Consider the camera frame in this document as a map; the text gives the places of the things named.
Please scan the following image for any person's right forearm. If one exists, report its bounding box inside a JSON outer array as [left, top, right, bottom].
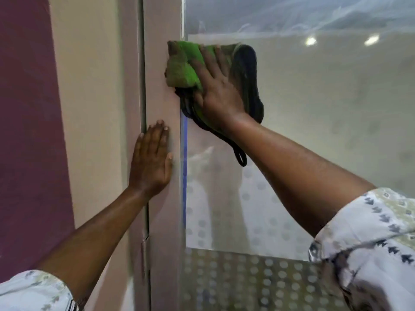
[[207, 111, 379, 239]]

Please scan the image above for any beige door jamb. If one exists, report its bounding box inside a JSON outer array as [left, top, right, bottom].
[[117, 0, 151, 311]]

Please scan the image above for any person's shirt sleeve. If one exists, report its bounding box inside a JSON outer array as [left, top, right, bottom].
[[308, 187, 415, 311], [0, 270, 80, 311]]

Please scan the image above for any person's left hand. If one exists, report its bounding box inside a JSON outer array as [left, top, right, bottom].
[[129, 120, 174, 200]]

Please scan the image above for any green and black cleaning cloth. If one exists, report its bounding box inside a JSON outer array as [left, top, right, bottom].
[[165, 40, 265, 167]]

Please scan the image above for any metal door hinge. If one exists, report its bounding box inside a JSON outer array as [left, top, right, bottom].
[[141, 239, 152, 279]]

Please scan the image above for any blue tape strip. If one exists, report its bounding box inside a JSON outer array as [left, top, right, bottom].
[[182, 116, 189, 231]]

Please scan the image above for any person's left shirt sleeve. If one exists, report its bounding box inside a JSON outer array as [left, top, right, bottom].
[[0, 270, 80, 311]]

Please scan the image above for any person's left forearm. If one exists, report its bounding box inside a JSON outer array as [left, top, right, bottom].
[[35, 186, 150, 304]]

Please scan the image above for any frosted dotted glass pane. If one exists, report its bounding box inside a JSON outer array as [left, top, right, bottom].
[[181, 0, 415, 311]]

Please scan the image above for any person's right shirt sleeve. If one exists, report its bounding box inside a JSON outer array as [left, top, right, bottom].
[[308, 187, 415, 311]]

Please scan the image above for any beige door leaf frame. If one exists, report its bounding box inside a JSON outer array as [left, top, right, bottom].
[[142, 0, 188, 311]]

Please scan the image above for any person's right hand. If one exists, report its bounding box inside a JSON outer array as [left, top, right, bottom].
[[189, 44, 247, 125]]

